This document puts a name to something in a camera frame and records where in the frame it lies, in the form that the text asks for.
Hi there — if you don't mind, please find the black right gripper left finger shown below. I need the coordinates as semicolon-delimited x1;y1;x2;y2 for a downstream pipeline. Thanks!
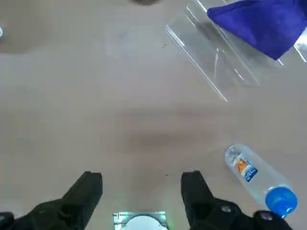
0;171;104;230

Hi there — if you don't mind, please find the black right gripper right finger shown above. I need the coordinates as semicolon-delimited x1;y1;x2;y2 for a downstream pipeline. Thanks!
181;170;295;230

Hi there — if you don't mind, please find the purple cloth towel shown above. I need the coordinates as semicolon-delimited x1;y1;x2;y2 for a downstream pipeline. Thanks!
207;0;307;60

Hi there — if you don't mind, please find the clear acrylic stepped rack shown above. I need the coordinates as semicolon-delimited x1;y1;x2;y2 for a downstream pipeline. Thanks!
165;0;307;103

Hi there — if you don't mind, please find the clear bottle with blue cap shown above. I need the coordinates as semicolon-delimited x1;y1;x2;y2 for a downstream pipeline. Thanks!
224;143;298;219

